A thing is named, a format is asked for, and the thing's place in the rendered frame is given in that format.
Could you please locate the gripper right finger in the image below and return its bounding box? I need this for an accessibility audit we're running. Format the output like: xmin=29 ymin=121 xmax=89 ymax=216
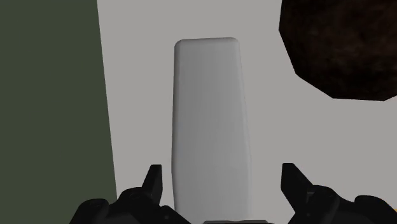
xmin=280 ymin=162 xmax=397 ymax=224

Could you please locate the grey flat rounded slab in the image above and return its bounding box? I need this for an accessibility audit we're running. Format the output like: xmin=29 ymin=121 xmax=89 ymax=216
xmin=171 ymin=37 xmax=253 ymax=223

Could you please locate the dark brown robot stand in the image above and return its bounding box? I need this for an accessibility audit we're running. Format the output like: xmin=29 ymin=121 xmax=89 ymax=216
xmin=278 ymin=0 xmax=397 ymax=102

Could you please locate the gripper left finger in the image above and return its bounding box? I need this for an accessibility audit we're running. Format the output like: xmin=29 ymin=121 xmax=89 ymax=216
xmin=69 ymin=164 xmax=191 ymax=224

